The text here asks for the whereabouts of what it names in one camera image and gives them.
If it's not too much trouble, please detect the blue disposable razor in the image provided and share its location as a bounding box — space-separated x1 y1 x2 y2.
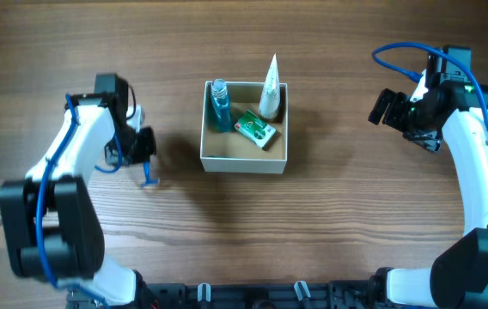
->
140 161 160 188

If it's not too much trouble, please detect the blue mouthwash bottle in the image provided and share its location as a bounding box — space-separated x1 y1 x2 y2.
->
210 79 233 133

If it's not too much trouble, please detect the green soap box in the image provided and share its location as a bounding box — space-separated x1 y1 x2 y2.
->
235 110 277 148

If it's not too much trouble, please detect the white lotion tube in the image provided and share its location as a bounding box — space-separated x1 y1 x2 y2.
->
259 54 280 119

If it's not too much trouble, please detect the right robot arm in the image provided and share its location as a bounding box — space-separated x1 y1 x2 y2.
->
363 45 488 308

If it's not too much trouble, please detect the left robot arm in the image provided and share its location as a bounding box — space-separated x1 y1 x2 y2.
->
0 73 159 308

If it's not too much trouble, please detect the white open cardboard box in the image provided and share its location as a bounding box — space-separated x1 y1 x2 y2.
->
199 81 289 174

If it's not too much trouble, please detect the left blue cable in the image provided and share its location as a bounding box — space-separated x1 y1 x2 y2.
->
35 93 125 308

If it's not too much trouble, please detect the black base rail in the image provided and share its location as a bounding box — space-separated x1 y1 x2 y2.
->
65 278 400 309

